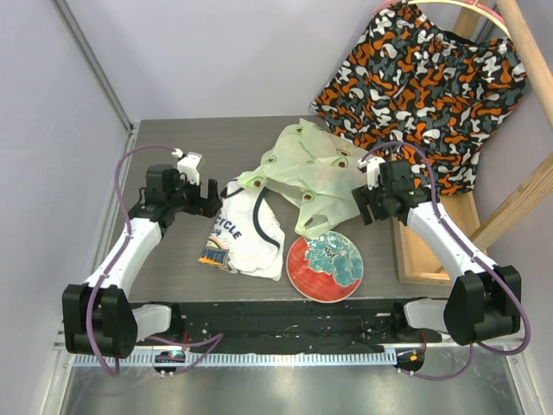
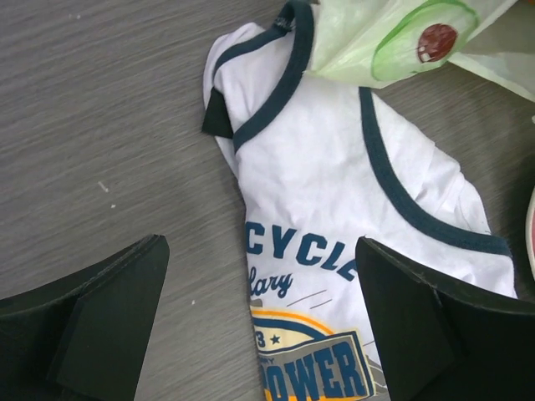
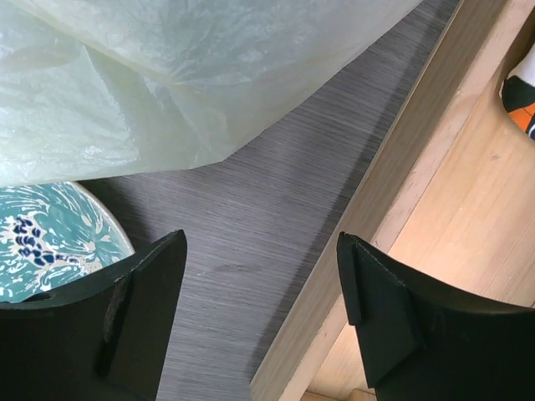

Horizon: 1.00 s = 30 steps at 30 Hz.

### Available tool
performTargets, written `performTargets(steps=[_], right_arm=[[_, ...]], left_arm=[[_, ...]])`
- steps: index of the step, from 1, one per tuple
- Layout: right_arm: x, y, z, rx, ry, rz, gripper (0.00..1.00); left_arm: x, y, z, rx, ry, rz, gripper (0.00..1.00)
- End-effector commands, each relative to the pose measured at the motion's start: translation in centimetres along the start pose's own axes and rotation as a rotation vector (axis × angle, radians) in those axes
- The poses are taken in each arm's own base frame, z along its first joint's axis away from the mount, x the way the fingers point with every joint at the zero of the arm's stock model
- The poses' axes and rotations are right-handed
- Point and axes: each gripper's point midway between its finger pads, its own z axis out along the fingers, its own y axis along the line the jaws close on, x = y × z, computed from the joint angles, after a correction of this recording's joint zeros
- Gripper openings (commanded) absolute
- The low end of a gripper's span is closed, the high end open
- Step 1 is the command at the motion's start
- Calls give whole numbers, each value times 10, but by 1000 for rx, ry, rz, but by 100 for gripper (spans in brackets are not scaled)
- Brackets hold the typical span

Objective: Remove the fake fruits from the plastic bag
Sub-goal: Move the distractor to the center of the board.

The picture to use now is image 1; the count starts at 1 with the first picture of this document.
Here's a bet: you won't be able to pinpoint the wooden hoop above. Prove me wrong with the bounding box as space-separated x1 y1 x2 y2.
372 0 506 27

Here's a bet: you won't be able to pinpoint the light green plastic bag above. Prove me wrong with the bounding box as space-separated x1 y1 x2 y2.
238 119 366 239

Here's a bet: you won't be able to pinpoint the red and teal plate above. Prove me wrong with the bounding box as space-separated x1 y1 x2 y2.
286 231 364 303

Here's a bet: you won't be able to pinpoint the camouflage patterned shorts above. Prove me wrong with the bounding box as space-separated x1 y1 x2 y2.
311 1 529 195

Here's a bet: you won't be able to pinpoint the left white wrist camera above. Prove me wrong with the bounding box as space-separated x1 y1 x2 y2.
172 149 202 186

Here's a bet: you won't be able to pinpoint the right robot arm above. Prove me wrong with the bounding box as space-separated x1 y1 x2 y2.
352 156 521 345

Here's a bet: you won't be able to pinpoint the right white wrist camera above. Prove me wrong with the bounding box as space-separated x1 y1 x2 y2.
357 155 385 190

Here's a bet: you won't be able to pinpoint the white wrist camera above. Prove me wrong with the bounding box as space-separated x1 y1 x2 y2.
357 155 385 190
172 149 202 186

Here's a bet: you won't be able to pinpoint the perforated metal rail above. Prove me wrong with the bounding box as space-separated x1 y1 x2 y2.
71 348 397 368

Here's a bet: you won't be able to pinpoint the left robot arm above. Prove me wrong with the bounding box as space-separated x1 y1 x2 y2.
61 164 222 359

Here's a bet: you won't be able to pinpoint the wooden tray frame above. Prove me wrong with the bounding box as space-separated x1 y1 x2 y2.
409 1 552 279

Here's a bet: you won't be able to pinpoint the white printed t-shirt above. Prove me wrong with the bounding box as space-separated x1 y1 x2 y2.
198 179 285 281

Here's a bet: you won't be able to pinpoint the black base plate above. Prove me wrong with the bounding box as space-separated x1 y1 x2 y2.
129 297 446 354

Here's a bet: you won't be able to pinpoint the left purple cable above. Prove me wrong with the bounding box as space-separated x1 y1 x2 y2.
87 144 224 377

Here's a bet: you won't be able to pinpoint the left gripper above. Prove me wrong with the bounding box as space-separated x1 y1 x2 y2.
168 170 222 219

